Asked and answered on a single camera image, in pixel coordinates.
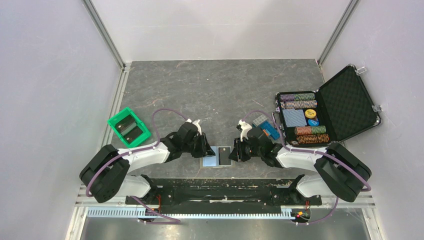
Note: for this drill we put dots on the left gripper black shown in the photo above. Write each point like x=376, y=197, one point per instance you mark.
x=205, y=149

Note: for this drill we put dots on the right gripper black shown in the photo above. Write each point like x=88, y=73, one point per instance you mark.
x=237, y=154

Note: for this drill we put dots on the grey card holder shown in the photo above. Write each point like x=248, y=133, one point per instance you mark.
x=213, y=162

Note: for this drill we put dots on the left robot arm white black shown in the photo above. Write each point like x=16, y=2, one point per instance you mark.
x=109, y=172

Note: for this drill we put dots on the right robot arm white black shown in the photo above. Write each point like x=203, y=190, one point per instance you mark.
x=337, y=171

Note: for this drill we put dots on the blue playing card deck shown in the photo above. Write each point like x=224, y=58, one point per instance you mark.
x=294, y=118

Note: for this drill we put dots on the blue toy brick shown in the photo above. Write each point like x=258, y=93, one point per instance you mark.
x=274, y=134

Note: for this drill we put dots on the grey toy brick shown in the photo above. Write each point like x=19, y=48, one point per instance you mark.
x=259, y=120

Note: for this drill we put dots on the poker chip row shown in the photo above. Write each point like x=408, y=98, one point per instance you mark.
x=313, y=138
x=297, y=97
x=300, y=104
x=310, y=130

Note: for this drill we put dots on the green plastic bin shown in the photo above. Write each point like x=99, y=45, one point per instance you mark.
x=129, y=128

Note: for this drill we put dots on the blue round chip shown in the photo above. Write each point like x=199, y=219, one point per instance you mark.
x=313, y=122

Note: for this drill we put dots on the top poker chip row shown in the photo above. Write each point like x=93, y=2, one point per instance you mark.
x=297, y=97

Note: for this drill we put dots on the yellow dealer button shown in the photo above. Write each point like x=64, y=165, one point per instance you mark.
x=310, y=113

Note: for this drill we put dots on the bottom poker chip row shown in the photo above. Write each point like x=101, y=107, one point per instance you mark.
x=313, y=138

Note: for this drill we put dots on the black poker chip case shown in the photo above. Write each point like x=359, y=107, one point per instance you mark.
x=344, y=107

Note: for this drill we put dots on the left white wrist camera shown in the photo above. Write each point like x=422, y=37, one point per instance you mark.
x=196, y=123

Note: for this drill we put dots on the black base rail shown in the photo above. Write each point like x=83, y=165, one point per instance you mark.
x=225, y=195

